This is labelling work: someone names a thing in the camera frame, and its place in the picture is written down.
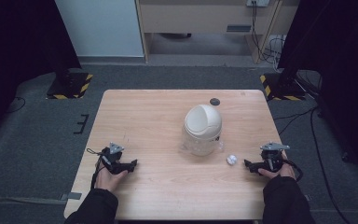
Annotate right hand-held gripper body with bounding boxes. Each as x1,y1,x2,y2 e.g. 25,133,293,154
259,142,291,173

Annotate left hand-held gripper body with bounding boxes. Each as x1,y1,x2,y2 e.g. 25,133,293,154
100,142,129,175

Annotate person's right hand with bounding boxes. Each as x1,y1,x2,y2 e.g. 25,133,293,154
257,150,296,180

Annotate person's left hand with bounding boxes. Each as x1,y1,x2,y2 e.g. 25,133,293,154
94,155,130,193

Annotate clear plastic bin liner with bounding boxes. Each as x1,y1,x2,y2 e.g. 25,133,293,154
180,136,227,155

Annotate white swing-lid trash bin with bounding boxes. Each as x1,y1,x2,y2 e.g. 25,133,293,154
182,104,224,157

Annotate black stand base striped edge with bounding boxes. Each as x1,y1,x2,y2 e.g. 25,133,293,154
259,73,308,102
46,72,94,100

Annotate black curtain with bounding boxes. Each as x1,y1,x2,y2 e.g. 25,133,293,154
277,0,358,185
0,0,82,144

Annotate white cabinet panel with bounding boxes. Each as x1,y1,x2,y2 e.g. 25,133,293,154
54,0,145,58

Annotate light wooden desk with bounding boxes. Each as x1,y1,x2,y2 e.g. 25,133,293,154
135,0,301,64

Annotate grey power strip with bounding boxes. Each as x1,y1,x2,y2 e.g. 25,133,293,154
246,0,270,7

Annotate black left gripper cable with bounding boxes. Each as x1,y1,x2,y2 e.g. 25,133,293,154
86,147,107,189

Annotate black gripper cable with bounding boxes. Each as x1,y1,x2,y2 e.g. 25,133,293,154
86,147,107,189
282,158,304,183

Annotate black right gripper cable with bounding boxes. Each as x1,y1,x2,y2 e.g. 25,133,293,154
282,158,304,183

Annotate black floor cable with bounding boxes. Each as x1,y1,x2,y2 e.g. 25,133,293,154
273,105,352,224
5,96,26,114

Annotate bundle of desk cables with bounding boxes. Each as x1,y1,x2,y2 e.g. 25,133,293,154
250,1,288,73

